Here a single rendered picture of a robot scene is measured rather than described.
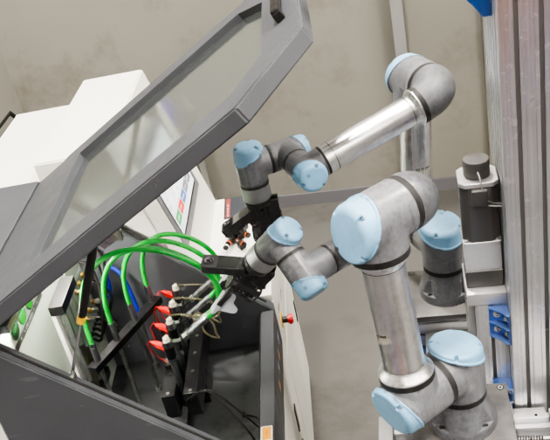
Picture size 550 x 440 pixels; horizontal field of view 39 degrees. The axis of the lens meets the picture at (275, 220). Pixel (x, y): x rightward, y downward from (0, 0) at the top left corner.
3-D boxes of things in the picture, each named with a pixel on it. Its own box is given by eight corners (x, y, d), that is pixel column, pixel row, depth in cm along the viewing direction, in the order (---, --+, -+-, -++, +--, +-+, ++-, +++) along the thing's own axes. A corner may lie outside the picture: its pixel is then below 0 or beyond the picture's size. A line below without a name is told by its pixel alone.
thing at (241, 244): (253, 250, 269) (250, 237, 266) (223, 256, 270) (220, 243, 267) (254, 218, 289) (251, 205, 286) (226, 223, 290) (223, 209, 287)
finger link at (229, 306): (227, 327, 200) (245, 302, 196) (206, 318, 199) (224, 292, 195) (227, 320, 203) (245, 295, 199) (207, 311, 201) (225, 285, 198)
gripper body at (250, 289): (250, 306, 197) (273, 282, 189) (220, 292, 195) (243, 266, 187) (255, 283, 203) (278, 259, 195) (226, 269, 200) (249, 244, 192)
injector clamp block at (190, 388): (209, 431, 219) (195, 391, 212) (174, 436, 220) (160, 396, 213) (216, 354, 249) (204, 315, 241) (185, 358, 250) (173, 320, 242)
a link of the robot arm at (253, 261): (250, 257, 184) (257, 232, 190) (242, 266, 187) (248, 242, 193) (278, 271, 186) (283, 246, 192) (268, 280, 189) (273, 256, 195)
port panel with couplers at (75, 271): (99, 336, 231) (65, 249, 215) (87, 338, 231) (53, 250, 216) (106, 310, 242) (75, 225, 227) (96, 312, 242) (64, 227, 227)
